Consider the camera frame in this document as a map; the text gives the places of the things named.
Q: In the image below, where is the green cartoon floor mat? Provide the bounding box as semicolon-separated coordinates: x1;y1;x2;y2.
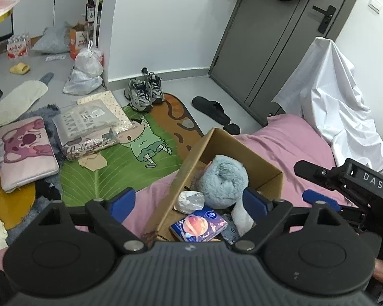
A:
59;92;209;208

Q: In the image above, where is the cream oval pad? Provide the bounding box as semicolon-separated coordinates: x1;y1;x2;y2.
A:
0;80;49;135

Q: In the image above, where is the clear plastic bag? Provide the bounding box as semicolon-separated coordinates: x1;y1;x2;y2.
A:
231;198;255;237
63;66;103;96

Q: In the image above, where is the blue planet book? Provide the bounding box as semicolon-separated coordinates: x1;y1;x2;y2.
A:
169;207;228;242

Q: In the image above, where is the plastic-wrapped bedding package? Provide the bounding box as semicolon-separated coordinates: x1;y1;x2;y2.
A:
52;99;132;162

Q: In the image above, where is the grey fluffy plush toy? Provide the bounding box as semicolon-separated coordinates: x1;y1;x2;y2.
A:
191;155;250;210

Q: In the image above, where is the beige dotted cloth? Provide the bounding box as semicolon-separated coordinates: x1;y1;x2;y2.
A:
76;91;132;129

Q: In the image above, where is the black cloth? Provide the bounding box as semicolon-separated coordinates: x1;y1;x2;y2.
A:
35;178;62;202

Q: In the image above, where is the pink bear laptop sleeve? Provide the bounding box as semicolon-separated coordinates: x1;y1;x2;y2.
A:
0;116;60;194

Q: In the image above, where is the yellow slipper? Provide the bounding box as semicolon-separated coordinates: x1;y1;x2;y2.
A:
10;63;30;75

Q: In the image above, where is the pink bed sheet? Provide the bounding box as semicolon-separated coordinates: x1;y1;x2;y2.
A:
0;113;383;265

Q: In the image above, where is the black door handle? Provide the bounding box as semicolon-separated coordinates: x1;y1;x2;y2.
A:
312;4;338;34

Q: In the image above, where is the grey door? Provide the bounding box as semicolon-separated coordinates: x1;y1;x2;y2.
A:
209;0;366;127

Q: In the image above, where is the water bottle pack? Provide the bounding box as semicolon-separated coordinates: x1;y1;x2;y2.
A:
7;32;32;59

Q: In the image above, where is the brown cardboard box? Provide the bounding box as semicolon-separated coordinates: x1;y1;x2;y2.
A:
142;127;284;243

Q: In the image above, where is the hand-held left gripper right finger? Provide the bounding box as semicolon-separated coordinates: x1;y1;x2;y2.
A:
233;187;339;254

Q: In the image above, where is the grey plastic bag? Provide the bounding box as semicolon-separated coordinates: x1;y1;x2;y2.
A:
32;22;71;54

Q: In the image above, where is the black slipper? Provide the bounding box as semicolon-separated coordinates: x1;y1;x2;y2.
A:
191;96;231;125
223;122;242;135

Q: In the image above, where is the orange carton box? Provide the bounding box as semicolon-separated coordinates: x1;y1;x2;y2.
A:
69;22;98;61

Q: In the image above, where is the blue patterned pouch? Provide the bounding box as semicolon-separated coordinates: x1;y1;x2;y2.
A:
220;221;244;246

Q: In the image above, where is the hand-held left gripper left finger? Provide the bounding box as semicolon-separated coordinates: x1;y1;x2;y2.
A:
38;187;146;256

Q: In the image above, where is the brown spray bottle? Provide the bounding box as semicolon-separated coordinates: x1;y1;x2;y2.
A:
85;0;97;23

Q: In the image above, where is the yellow round rug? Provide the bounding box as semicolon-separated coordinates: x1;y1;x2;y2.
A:
0;156;36;231

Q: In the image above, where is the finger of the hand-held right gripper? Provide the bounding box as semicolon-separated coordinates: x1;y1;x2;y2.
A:
303;189;369;230
294;160;346;186

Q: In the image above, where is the white sheet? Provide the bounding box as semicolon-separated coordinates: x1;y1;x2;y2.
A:
272;36;383;171

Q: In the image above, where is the grey sneaker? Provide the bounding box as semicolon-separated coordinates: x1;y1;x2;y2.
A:
145;73;165;104
124;77;153;113

